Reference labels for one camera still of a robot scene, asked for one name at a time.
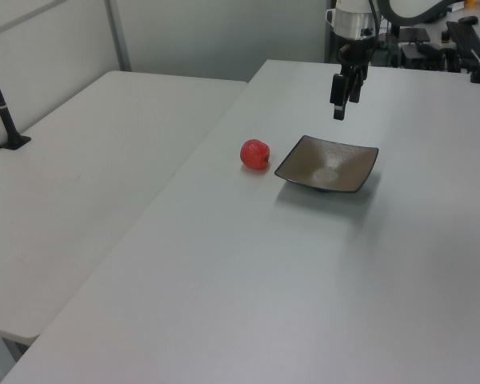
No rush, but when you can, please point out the red apple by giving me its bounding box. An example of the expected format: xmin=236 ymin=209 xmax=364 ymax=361
xmin=239 ymin=138 xmax=271 ymax=172

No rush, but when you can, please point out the black lab equipment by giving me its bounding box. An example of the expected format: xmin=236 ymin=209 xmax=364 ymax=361
xmin=398 ymin=27 xmax=462 ymax=73

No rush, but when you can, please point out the square brown ceramic plate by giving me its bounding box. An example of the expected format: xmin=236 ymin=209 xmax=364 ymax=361
xmin=274 ymin=134 xmax=380 ymax=194

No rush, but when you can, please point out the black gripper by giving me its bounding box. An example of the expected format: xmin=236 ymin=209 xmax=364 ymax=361
xmin=329 ymin=33 xmax=375 ymax=122

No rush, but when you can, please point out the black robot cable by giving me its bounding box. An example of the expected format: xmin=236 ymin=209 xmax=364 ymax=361
xmin=367 ymin=0 xmax=385 ymax=51

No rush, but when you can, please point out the black camera pole with base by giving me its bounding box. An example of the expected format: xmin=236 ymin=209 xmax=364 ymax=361
xmin=0 ymin=41 xmax=32 ymax=151

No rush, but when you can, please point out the white side table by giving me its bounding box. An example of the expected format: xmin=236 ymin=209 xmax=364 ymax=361
xmin=0 ymin=70 xmax=249 ymax=346

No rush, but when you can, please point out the grey metal partition post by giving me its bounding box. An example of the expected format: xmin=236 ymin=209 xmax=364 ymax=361
xmin=102 ymin=0 xmax=133 ymax=73

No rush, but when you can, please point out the black keyboard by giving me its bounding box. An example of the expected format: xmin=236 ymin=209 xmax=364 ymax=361
xmin=445 ymin=19 xmax=480 ymax=54

